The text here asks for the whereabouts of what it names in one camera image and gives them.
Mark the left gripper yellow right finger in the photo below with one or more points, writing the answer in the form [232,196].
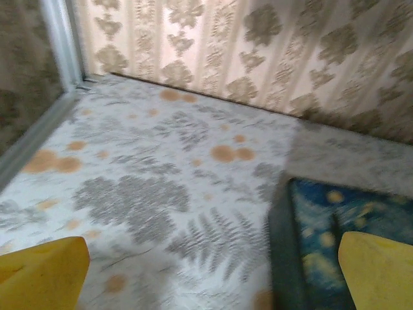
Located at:
[380,277]

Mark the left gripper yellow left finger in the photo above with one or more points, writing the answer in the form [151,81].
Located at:
[42,277]

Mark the blue starry painted box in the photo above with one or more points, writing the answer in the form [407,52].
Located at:
[322,219]

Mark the aluminium frame rail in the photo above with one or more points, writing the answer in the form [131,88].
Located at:
[35,129]

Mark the aluminium frame post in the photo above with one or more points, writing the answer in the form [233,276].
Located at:
[63,42]

